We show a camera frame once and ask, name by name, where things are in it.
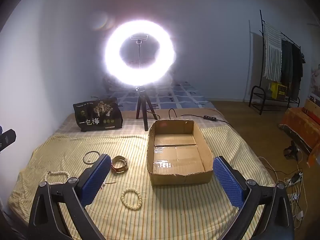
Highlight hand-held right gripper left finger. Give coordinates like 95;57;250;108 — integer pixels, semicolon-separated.
28;154;112;240

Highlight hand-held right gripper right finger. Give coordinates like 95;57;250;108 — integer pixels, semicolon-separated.
212;156;295;240

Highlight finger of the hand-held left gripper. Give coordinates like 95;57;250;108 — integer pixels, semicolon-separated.
0;127;17;153

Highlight brown strap wristwatch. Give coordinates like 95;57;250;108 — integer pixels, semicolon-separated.
111;156;129;174

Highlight thin dark bangle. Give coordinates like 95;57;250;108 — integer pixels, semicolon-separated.
83;151;101;165

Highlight cream bead bracelet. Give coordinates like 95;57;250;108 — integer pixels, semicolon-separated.
121;188;143;208

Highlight white bead necklace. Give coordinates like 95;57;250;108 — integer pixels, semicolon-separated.
44;171;117;188

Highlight cardboard box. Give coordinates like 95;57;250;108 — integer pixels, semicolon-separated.
146;119;214;186

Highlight black printed snack bag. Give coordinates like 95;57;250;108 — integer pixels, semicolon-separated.
73;97;124;132

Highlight beige checked blanket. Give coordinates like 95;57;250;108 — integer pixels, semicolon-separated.
54;107;227;140

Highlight black clamp device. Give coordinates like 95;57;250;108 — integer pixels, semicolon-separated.
283;140;300;159

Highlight yellow striped blanket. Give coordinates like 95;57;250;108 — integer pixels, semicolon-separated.
7;126;276;240

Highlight black tripod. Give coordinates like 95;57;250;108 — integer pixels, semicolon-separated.
135;86;159;132

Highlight orange cloth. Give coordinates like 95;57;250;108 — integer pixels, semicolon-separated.
278;107;320;168

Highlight black clothes rack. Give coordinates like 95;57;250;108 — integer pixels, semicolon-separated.
248;10;307;116

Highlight blue checked bedsheet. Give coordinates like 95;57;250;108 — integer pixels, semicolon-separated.
99;79;216;111

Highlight yellow box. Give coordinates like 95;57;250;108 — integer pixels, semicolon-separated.
268;82;288;99

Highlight flat cardboard carton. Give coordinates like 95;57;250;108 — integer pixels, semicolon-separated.
302;98;320;126

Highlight dark hanging clothes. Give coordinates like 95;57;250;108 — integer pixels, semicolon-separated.
280;39;307;101

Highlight white striped towel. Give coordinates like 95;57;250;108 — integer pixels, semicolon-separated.
263;22;283;80

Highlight phone holder with pole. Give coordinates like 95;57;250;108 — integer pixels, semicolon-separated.
130;33;149;70

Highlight black cable with inline controller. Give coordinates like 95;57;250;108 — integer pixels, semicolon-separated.
168;108;235;128

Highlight white floor cables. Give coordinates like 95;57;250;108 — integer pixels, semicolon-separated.
257;155;308;230

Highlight ring light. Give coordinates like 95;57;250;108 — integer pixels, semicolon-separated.
104;18;176;86

